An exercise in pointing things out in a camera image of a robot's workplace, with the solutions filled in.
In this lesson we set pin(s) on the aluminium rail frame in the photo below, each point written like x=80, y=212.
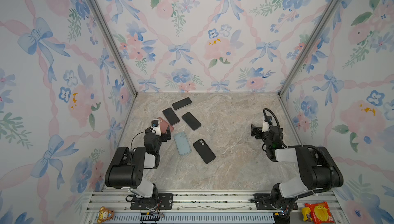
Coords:
x=185, y=207

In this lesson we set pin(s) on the monkey plush toy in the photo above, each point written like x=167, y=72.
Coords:
x=104, y=215

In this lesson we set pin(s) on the pink phone case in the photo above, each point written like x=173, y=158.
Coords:
x=164, y=125

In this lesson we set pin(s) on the black phone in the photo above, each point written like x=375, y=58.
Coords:
x=182, y=103
x=191, y=121
x=171, y=116

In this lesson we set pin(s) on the black phone case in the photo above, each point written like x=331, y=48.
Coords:
x=204, y=151

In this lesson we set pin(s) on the red snack packet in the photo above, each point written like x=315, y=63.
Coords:
x=320, y=213

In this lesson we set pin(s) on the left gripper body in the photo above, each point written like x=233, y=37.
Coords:
x=164, y=135

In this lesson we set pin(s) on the yellow toy figure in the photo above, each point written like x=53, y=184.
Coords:
x=306, y=213

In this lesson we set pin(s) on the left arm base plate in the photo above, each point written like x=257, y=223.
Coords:
x=158, y=201

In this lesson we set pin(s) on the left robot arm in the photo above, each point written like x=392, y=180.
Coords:
x=127, y=168

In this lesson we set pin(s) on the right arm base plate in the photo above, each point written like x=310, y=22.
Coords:
x=265, y=201

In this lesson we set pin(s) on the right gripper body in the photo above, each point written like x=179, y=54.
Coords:
x=257, y=131

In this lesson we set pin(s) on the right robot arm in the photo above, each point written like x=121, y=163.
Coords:
x=318, y=172

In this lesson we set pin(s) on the light blue phone case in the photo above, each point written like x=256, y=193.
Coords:
x=182, y=143

